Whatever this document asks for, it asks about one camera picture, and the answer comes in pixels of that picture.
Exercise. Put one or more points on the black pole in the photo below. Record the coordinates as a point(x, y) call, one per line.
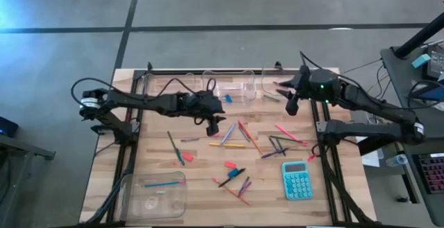
point(419, 35)

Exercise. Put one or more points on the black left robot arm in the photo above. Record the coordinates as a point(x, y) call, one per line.
point(138, 100)

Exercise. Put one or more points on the blue pencil with pink eraser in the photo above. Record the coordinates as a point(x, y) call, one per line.
point(163, 184)

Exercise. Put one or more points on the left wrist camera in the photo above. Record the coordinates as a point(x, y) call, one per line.
point(212, 130)

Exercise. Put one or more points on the purple pen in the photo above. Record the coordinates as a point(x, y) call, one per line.
point(274, 153)

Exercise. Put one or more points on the teal small box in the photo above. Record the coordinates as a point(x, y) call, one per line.
point(421, 61)

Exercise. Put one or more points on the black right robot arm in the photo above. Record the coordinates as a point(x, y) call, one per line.
point(367, 100)

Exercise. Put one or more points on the dark green pencil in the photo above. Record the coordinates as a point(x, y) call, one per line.
point(284, 139)

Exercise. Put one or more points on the backlit keyboard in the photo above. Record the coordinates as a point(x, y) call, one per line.
point(431, 172)

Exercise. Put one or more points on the red crayon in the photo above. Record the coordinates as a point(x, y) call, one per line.
point(247, 187)
point(275, 82)
point(243, 127)

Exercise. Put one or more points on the black pen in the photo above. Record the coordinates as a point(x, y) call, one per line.
point(241, 171)

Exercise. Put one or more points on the blue-lit device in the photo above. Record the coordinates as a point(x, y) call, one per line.
point(7, 127)

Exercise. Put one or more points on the red eraser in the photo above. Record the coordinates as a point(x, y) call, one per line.
point(230, 165)
point(187, 157)

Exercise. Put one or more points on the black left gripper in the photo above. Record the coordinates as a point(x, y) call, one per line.
point(201, 103)

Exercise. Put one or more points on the blue eraser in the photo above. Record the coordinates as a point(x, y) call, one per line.
point(228, 98)
point(233, 173)

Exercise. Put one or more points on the black electronic device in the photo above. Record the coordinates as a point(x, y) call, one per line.
point(435, 63)

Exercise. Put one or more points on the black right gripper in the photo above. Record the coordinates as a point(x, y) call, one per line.
point(302, 84)

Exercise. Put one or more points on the clear water bottle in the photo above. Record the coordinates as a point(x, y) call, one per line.
point(397, 160)

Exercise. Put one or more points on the dark green crayon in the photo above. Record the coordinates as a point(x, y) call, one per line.
point(280, 146)

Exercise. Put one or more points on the dark lower desk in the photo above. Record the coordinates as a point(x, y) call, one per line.
point(426, 207)

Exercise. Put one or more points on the grey side desk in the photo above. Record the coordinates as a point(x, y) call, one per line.
point(399, 93)

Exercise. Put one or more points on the yellow pencil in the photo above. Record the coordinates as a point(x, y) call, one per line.
point(227, 145)

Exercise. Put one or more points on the indigo crayon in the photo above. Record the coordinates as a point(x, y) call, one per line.
point(273, 143)

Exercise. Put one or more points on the white paper sheet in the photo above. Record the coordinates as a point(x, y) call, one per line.
point(371, 158)

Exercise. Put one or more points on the black frame clamp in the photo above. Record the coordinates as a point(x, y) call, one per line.
point(150, 66)
point(277, 64)

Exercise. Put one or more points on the pink eraser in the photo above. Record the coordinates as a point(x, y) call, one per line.
point(217, 136)

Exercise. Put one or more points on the periwinkle pen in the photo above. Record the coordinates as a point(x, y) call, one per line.
point(227, 134)

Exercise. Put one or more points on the black side stand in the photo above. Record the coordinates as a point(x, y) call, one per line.
point(21, 151)

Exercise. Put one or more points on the clear plastic bin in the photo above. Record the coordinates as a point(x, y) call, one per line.
point(156, 80)
point(239, 89)
point(152, 203)
point(270, 75)

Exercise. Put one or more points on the blue marker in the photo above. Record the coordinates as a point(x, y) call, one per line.
point(243, 185)

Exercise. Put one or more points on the teal calculator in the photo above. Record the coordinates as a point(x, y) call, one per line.
point(296, 183)

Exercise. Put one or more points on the dark tablet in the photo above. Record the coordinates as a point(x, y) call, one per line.
point(430, 94)

